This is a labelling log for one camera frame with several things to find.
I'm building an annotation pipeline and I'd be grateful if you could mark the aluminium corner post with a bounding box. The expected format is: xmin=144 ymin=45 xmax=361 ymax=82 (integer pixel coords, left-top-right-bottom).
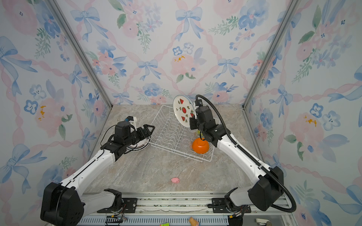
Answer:
xmin=242 ymin=0 xmax=300 ymax=110
xmin=45 ymin=0 xmax=113 ymax=108

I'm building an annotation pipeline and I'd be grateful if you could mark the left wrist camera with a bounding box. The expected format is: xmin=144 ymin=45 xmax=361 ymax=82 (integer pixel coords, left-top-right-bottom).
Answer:
xmin=125 ymin=116 xmax=137 ymax=128

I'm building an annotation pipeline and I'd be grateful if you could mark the red green rimmed plate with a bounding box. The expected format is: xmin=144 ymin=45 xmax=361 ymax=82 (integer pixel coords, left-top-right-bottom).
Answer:
xmin=127 ymin=137 xmax=150 ymax=152

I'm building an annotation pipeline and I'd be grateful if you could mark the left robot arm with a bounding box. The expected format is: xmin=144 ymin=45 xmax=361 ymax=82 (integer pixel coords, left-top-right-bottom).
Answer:
xmin=40 ymin=120 xmax=155 ymax=226

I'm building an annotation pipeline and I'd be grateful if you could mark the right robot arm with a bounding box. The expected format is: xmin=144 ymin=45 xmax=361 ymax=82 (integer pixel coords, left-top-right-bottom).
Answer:
xmin=189 ymin=106 xmax=284 ymax=212

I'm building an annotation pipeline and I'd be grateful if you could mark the orange bowl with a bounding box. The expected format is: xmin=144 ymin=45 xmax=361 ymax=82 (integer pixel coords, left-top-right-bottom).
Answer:
xmin=191 ymin=138 xmax=209 ymax=154

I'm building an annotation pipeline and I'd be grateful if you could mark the left aluminium corner post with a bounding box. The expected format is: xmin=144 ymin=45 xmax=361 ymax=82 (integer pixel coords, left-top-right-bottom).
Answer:
xmin=45 ymin=0 xmax=113 ymax=108

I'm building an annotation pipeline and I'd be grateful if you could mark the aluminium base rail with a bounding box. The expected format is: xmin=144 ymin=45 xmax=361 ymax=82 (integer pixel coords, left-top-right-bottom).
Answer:
xmin=65 ymin=192 xmax=296 ymax=226

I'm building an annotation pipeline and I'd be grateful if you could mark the small pink object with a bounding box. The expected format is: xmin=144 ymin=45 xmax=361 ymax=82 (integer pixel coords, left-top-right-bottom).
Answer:
xmin=171 ymin=177 xmax=180 ymax=184

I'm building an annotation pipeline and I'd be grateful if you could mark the clear glass cup front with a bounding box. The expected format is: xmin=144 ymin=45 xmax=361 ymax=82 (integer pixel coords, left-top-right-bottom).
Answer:
xmin=180 ymin=138 xmax=191 ymax=148

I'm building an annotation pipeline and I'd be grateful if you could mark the watermelon pattern plate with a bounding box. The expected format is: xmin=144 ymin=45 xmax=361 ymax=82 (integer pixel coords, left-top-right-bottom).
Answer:
xmin=173 ymin=95 xmax=195 ymax=128

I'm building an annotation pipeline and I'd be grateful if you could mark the black corrugated cable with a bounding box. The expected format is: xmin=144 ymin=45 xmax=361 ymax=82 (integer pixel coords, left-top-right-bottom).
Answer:
xmin=195 ymin=94 xmax=297 ymax=213

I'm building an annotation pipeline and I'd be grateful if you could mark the right aluminium corner post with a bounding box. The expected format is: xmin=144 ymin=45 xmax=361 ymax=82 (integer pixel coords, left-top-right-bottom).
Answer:
xmin=242 ymin=0 xmax=300 ymax=110

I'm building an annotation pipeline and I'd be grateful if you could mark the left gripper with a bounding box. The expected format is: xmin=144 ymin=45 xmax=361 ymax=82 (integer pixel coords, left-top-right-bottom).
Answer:
xmin=125 ymin=124 xmax=155 ymax=148

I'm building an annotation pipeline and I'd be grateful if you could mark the white wire dish rack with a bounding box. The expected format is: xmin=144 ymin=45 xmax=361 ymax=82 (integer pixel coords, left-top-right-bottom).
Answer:
xmin=150 ymin=105 xmax=215 ymax=162

